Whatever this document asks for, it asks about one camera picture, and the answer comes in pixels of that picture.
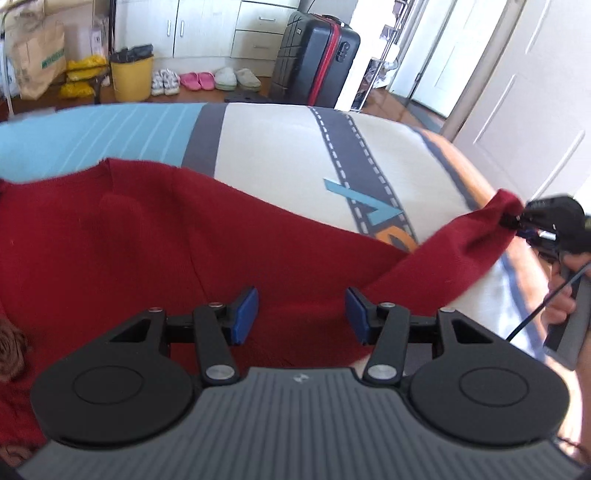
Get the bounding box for brown paper bag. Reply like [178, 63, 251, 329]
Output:
[8, 8, 68, 100]

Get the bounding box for white room door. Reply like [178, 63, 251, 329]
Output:
[444, 0, 591, 205]

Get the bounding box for red sweater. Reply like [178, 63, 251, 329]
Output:
[0, 158, 525, 459]

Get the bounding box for metal rack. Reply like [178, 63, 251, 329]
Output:
[355, 0, 408, 114]

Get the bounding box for white plastic bag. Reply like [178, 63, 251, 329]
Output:
[89, 13, 110, 55]

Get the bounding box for grey green slipper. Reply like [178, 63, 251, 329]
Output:
[235, 68, 262, 90]
[214, 67, 238, 92]

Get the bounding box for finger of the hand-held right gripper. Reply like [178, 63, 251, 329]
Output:
[501, 209, 533, 230]
[515, 226, 557, 244]

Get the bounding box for person's right hand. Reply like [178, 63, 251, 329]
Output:
[545, 253, 591, 326]

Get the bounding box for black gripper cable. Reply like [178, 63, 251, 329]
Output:
[505, 262, 591, 343]

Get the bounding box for white wardrobe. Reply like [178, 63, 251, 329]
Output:
[113, 0, 302, 77]

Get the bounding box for brown fuzzy cloth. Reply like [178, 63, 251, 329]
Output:
[0, 318, 29, 467]

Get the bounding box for black suitcase red trim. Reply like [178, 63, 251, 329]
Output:
[269, 11, 362, 108]

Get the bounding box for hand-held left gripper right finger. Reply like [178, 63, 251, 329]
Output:
[345, 287, 495, 385]

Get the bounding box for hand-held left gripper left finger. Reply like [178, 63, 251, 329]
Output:
[108, 285, 259, 387]

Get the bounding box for yellow plastic bag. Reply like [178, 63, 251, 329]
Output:
[59, 54, 112, 99]

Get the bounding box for yellow trash bin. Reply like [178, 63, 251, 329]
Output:
[109, 44, 155, 103]

